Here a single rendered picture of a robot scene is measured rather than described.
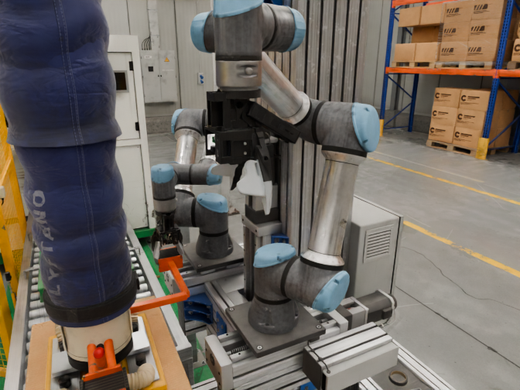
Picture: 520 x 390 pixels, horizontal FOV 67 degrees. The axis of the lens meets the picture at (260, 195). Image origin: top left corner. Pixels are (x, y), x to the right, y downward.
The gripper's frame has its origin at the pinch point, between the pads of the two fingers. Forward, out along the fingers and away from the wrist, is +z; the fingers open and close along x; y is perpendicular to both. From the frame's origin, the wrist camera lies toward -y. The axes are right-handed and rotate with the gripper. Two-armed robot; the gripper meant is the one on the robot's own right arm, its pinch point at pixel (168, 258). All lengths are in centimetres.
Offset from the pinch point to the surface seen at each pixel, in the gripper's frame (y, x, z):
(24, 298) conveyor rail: -81, -60, 48
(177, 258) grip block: 3.9, 2.5, -1.6
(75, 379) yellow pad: 35.1, -33.4, 11.0
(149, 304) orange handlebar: 26.4, -11.6, -0.3
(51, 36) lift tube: 42, -26, -73
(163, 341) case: 26.9, -8.7, 13.7
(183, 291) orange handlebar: 24.5, -0.8, -0.7
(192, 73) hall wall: -896, 270, -40
